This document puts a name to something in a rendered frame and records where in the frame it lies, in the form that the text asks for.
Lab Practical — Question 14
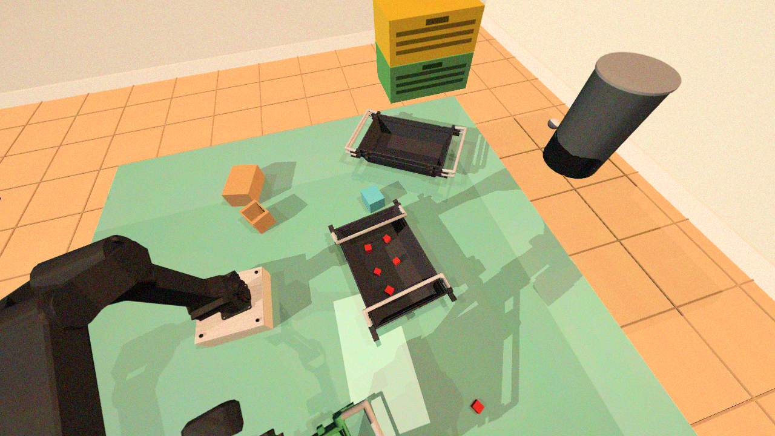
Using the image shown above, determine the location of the small teal block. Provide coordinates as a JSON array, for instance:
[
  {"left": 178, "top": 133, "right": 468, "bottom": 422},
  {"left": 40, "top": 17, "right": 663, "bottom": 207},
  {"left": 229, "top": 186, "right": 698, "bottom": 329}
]
[{"left": 360, "top": 185, "right": 385, "bottom": 213}]

